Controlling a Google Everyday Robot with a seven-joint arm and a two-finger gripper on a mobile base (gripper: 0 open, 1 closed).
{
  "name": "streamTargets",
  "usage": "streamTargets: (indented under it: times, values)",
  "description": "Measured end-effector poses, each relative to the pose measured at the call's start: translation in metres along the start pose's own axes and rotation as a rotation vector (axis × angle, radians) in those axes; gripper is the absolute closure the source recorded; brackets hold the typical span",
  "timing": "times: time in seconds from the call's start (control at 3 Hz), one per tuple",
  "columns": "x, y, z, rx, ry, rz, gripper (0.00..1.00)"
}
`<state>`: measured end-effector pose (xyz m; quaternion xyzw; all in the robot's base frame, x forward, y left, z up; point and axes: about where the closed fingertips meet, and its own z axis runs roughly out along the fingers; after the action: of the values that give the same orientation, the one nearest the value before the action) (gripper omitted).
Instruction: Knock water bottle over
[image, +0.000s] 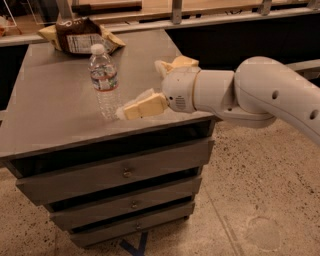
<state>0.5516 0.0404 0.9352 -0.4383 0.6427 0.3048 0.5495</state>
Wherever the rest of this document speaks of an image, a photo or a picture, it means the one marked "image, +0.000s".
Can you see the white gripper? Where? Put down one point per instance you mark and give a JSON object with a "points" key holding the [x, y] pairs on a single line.
{"points": [[179, 88]]}

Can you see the clear plastic water bottle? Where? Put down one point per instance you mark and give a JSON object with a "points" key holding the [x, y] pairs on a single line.
{"points": [[104, 78]]}

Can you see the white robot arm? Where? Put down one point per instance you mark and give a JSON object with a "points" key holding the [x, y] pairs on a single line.
{"points": [[254, 95]]}

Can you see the yellow sponge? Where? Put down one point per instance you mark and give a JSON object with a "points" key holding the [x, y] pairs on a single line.
{"points": [[184, 61]]}

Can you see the top grey drawer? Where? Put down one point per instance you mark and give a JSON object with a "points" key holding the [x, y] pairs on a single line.
{"points": [[82, 180]]}

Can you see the grey drawer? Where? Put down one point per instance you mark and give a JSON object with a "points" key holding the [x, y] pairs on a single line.
{"points": [[82, 180], [132, 225], [125, 204]]}

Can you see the brown and yellow snack bag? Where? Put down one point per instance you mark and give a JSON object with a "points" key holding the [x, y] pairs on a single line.
{"points": [[78, 35]]}

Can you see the grey drawer cabinet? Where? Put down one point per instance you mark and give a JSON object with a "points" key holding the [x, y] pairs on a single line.
{"points": [[53, 122]]}

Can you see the middle grey drawer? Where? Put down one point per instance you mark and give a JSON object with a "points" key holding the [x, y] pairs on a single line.
{"points": [[125, 204]]}

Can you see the bottom grey drawer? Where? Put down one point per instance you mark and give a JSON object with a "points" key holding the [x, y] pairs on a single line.
{"points": [[132, 225]]}

